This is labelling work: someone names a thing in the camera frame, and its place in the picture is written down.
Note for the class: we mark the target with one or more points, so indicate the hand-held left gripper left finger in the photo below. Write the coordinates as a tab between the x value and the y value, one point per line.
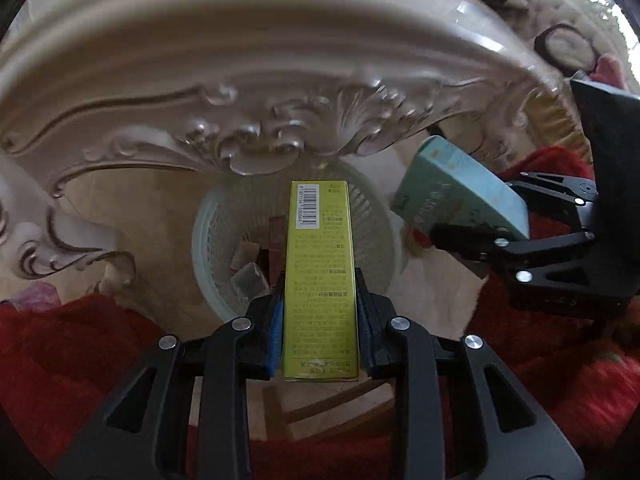
274	340

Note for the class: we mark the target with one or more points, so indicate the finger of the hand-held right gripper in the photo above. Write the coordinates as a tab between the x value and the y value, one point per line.
550	192
470	240

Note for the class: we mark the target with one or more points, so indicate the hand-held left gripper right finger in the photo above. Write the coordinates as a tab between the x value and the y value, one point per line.
365	335

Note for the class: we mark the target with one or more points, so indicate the teal bear print box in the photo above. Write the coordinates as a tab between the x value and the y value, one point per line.
450	185

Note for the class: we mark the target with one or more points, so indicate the yellow-green carton box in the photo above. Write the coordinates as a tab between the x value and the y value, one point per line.
320	285

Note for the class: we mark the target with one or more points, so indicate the pale green mesh wastebasket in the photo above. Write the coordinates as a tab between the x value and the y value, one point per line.
220	240

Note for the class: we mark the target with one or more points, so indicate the brown carton piece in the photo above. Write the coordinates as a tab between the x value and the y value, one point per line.
246	255
248	280

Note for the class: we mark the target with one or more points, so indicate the round dark cushion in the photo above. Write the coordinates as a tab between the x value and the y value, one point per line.
565	47

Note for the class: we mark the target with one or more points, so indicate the red shaggy rug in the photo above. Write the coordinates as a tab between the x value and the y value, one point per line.
50	360

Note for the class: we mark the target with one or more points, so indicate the purple soft item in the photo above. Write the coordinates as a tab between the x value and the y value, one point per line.
30	296

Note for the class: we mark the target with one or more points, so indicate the ornate white coffee table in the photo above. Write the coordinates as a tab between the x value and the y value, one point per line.
200	60

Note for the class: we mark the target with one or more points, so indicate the brown wooden frame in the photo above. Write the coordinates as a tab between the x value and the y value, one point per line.
325	410

